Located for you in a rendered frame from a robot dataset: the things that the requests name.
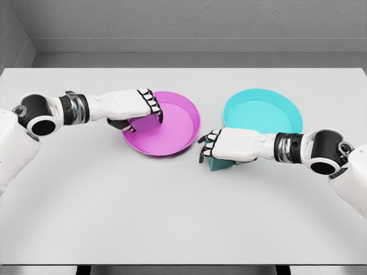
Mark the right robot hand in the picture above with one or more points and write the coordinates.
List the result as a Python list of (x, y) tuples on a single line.
[(229, 144)]

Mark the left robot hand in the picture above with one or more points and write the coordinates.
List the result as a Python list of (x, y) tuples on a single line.
[(130, 103)]

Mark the teal block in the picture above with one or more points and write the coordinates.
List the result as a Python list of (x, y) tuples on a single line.
[(219, 164)]

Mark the magenta block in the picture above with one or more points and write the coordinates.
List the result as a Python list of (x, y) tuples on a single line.
[(146, 123)]

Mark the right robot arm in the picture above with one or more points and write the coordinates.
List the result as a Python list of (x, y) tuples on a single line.
[(312, 151)]

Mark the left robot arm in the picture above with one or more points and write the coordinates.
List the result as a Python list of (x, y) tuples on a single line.
[(51, 114)]

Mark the cyan plate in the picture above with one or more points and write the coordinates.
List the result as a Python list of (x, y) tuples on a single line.
[(263, 113)]

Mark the magenta plate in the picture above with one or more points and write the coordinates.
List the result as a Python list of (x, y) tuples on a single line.
[(175, 129)]

